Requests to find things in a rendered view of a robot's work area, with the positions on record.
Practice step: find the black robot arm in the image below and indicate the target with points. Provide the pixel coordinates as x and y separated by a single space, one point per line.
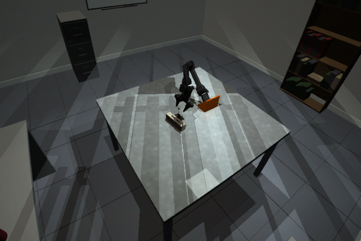
186 81

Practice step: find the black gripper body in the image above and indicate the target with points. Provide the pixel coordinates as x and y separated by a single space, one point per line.
189 104

